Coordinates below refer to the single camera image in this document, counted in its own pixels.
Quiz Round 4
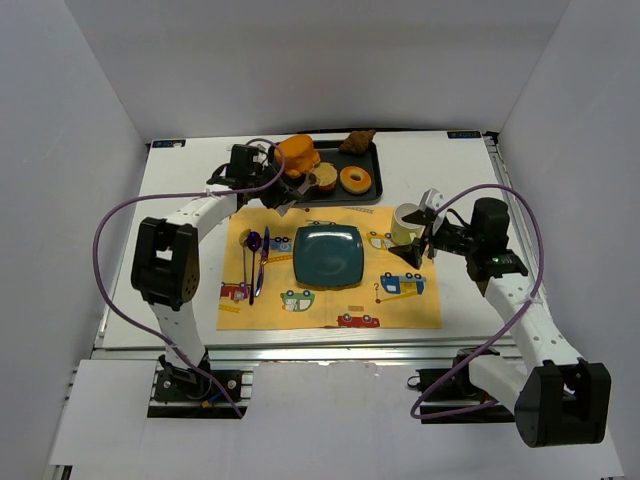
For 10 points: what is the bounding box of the seeded bread slice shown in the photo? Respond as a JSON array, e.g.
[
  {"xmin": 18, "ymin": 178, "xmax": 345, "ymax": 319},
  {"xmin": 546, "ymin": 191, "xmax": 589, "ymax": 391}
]
[{"xmin": 311, "ymin": 162, "xmax": 338, "ymax": 193}]

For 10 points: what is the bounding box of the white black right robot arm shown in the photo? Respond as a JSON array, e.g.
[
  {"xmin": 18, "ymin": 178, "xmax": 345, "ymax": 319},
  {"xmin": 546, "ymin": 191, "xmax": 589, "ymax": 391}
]
[{"xmin": 392, "ymin": 189, "xmax": 611, "ymax": 448}]

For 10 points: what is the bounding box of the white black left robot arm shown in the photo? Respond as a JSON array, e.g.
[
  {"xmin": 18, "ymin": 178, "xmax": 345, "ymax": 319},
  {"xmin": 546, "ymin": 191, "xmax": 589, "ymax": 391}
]
[{"xmin": 131, "ymin": 140, "xmax": 302, "ymax": 399}]

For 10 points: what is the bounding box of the orange bread loaf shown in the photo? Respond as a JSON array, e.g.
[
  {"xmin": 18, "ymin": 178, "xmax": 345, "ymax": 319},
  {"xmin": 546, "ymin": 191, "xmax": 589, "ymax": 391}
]
[{"xmin": 274, "ymin": 134, "xmax": 320, "ymax": 179}]

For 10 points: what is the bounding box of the pale green mug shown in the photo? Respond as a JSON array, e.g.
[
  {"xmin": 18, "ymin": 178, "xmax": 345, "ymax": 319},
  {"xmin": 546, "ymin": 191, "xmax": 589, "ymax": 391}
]
[{"xmin": 390, "ymin": 203, "xmax": 424, "ymax": 246}]

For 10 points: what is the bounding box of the purple iridescent spoon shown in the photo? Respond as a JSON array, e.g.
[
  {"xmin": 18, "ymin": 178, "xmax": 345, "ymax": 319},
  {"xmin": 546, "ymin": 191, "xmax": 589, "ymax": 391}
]
[{"xmin": 247, "ymin": 230, "xmax": 262, "ymax": 306}]

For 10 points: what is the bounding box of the purple iridescent knife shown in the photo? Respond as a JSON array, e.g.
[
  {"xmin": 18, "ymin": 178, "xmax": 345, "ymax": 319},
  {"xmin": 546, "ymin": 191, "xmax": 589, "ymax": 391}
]
[{"xmin": 255, "ymin": 227, "xmax": 270, "ymax": 297}]

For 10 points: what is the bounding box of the glazed donut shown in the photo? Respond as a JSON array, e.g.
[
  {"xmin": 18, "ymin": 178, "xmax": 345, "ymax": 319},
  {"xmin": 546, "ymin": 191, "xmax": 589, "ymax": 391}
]
[{"xmin": 339, "ymin": 166, "xmax": 372, "ymax": 195}]

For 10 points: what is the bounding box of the dark teal square plate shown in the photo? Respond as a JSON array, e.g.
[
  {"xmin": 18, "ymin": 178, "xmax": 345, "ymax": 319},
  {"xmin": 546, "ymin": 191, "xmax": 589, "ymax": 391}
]
[{"xmin": 293, "ymin": 224, "xmax": 365, "ymax": 289}]

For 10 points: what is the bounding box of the black baking tray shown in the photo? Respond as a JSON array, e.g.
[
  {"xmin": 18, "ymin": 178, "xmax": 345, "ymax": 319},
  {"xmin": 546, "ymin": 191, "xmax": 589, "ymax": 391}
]
[{"xmin": 296, "ymin": 140, "xmax": 383, "ymax": 208}]

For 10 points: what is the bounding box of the brown croissant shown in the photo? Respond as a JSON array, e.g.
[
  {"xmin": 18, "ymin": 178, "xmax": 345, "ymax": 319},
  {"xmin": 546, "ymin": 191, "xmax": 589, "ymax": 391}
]
[{"xmin": 339, "ymin": 129, "xmax": 376, "ymax": 155}]

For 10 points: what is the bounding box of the yellow vehicle print placemat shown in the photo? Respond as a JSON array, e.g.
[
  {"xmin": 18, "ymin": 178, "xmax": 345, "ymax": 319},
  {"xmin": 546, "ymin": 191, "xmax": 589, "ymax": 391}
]
[{"xmin": 217, "ymin": 207, "xmax": 442, "ymax": 330}]

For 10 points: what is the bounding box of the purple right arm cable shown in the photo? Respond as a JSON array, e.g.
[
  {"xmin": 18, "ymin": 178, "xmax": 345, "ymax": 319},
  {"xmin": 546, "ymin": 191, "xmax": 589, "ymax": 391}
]
[{"xmin": 409, "ymin": 183, "xmax": 545, "ymax": 420}]

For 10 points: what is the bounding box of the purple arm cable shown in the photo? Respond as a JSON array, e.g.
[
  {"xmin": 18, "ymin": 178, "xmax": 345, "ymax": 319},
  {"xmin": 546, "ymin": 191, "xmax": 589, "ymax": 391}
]
[
  {"xmin": 409, "ymin": 183, "xmax": 545, "ymax": 420},
  {"xmin": 91, "ymin": 137, "xmax": 287, "ymax": 419}
]

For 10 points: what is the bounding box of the aluminium table frame rail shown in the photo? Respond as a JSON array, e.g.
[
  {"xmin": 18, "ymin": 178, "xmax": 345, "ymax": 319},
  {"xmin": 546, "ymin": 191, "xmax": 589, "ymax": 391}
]
[{"xmin": 89, "ymin": 130, "xmax": 551, "ymax": 421}]

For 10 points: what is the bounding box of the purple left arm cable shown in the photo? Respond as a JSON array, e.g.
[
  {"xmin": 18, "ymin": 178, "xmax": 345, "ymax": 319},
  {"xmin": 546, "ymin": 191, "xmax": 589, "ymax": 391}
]
[{"xmin": 91, "ymin": 137, "xmax": 287, "ymax": 419}]

